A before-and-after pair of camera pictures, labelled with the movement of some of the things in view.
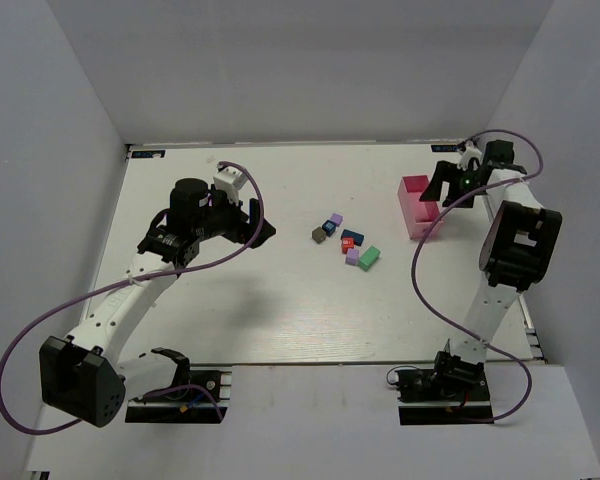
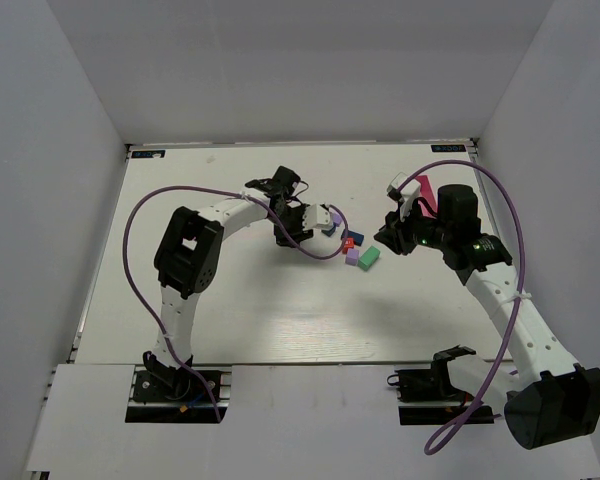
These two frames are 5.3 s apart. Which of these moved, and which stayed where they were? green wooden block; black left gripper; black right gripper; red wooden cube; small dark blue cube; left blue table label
Moved: black right gripper; black left gripper
Stayed: green wooden block; left blue table label; red wooden cube; small dark blue cube
